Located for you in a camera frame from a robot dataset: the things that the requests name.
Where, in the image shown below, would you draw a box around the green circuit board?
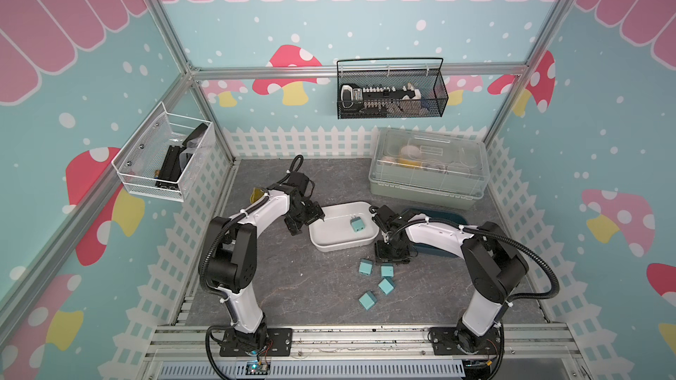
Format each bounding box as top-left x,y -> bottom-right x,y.
245,361 -> 270,376

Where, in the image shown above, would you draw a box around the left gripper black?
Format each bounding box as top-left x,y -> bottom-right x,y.
283,199 -> 324,235

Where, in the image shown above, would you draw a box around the yellow black rubber glove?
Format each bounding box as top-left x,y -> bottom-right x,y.
249,188 -> 267,204

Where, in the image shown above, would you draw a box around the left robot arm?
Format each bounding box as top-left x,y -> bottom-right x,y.
198,172 -> 325,336

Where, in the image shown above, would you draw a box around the teal plug top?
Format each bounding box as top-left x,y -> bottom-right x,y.
350,217 -> 365,232

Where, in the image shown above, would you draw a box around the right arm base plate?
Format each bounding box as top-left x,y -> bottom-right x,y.
428,327 -> 503,357

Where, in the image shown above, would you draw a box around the teal plug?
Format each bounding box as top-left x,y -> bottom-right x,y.
358,291 -> 377,311
378,277 -> 395,295
380,264 -> 394,279
350,217 -> 365,232
358,260 -> 373,276

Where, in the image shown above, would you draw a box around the dark teal plastic tray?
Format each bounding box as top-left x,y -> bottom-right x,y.
402,211 -> 471,259

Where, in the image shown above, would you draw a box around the white wire wall basket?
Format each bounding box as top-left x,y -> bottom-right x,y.
112,103 -> 216,202

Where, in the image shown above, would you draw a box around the items in black basket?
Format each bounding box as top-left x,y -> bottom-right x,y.
337,83 -> 423,118

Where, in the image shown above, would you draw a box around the teal plug bottom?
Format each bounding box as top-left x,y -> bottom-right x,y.
358,291 -> 377,311

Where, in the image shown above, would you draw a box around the black wire wall basket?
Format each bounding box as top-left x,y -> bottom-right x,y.
336,57 -> 449,119

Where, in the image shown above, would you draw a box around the clear lidded storage box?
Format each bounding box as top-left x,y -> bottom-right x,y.
369,128 -> 489,209

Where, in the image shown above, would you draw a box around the black device in white basket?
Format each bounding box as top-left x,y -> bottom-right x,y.
155,146 -> 185,191

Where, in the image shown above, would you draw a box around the white plastic tray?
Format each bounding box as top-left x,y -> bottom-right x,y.
309,202 -> 380,253

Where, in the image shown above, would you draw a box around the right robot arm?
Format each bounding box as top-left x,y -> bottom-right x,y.
369,206 -> 561,340

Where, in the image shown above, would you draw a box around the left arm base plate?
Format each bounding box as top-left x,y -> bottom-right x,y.
217,328 -> 293,357

